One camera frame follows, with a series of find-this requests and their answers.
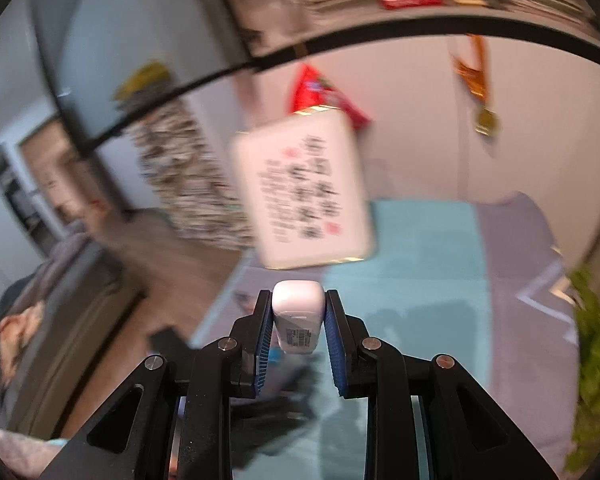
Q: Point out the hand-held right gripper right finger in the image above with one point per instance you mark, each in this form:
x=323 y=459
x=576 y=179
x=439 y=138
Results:
x=337 y=350

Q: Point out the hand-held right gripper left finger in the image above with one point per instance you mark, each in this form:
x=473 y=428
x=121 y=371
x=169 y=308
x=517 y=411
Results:
x=265 y=345

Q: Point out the white and purple correction tape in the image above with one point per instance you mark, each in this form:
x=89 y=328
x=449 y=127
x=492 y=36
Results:
x=298 y=305

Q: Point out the white calligraphy sign board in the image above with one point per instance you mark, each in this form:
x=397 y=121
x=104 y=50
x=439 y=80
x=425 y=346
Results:
x=300 y=185

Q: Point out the tall stack of papers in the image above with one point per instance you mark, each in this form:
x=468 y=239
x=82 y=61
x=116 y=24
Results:
x=190 y=185

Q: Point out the grey sofa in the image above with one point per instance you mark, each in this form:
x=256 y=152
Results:
x=80 y=320

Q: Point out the grey bookshelf cabinet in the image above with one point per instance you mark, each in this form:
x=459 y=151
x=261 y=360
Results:
x=420 y=110

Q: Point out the green potted plant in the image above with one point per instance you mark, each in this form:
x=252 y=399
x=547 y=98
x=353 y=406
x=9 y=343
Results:
x=595 y=350

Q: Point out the red hanging ornament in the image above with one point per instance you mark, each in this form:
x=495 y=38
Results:
x=315 y=90

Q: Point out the gold medal with striped ribbon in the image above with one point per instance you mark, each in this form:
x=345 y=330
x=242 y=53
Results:
x=486 y=120

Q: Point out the yellow plush toy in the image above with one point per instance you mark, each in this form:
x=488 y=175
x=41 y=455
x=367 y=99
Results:
x=145 y=77

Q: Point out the glass cabinet door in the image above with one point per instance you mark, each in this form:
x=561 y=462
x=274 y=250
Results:
x=130 y=25

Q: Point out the stack of grey booklets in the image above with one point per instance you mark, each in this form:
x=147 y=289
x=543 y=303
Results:
x=545 y=0

